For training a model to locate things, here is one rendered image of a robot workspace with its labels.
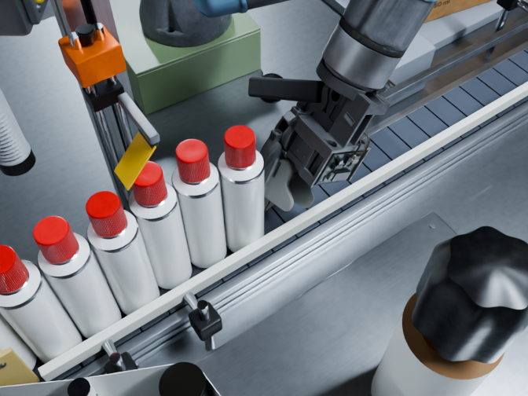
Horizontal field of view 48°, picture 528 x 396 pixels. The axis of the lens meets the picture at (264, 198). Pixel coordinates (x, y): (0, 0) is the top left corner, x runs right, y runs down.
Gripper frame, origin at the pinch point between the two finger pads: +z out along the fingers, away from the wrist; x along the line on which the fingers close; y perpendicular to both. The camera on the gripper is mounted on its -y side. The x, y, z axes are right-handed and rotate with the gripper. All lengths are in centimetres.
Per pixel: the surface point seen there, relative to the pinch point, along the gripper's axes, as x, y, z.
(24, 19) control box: -35.1, 1.1, -22.1
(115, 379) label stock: -28.2, 15.3, 2.5
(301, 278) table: 5.7, 7.8, 8.6
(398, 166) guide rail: 17.5, 4.9, -7.7
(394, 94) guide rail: 19.4, -2.6, -14.1
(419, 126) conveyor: 28.0, -0.6, -9.8
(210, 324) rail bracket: -11.8, 10.2, 8.3
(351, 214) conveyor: 11.9, 5.8, -0.4
